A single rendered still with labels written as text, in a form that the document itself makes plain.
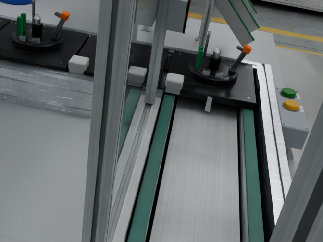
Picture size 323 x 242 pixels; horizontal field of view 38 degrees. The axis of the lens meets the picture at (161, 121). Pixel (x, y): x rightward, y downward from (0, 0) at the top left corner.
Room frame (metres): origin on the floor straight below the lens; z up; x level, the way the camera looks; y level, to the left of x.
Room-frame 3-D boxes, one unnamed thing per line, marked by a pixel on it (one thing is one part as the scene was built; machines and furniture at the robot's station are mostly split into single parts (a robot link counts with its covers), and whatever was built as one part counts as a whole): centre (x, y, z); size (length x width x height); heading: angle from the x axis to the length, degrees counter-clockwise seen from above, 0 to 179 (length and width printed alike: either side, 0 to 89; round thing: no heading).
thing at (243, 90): (1.19, -0.12, 0.96); 0.24 x 0.24 x 0.02; 88
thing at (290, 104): (1.10, -0.33, 0.96); 0.04 x 0.04 x 0.02
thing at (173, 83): (1.10, -0.02, 0.97); 0.05 x 0.05 x 0.04; 88
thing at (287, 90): (1.17, -0.33, 0.96); 0.04 x 0.04 x 0.02
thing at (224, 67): (1.19, -0.12, 0.98); 0.14 x 0.14 x 0.02
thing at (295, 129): (1.10, -0.33, 0.93); 0.21 x 0.07 x 0.06; 178
